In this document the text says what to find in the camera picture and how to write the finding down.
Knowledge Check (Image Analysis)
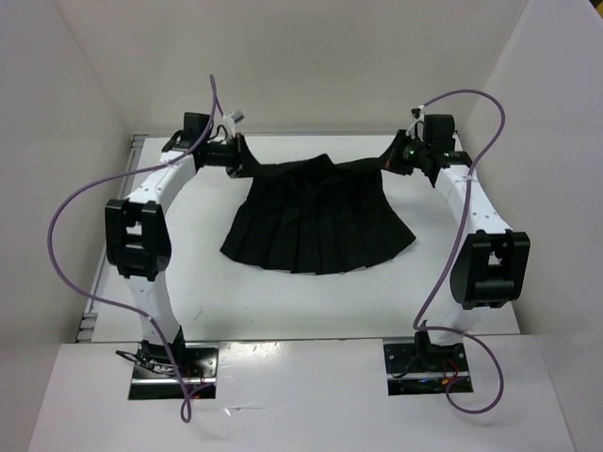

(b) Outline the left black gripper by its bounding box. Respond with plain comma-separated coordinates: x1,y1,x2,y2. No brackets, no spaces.
203,133,269,179

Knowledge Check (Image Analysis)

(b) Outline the black skirt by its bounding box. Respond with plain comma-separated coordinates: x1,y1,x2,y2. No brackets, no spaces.
220,136,416,275

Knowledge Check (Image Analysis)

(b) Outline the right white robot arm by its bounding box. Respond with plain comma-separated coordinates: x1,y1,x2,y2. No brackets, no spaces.
384,114,530,370

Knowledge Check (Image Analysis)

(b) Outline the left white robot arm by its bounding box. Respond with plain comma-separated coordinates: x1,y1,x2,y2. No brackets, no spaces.
105,110,244,377

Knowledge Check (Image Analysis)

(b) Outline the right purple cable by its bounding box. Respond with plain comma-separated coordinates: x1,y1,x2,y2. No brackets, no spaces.
412,88,508,414

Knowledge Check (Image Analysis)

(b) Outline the purple cable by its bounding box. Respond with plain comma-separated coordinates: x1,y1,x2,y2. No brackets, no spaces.
412,88,508,414
46,73,222,423

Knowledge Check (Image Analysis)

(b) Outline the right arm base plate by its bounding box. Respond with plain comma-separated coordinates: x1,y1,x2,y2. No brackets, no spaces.
383,340,473,396

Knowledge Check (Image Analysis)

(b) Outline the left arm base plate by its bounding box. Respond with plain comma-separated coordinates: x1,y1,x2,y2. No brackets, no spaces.
117,343,220,400

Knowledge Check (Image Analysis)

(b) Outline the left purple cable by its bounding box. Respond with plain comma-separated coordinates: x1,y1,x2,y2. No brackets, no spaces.
46,73,222,423

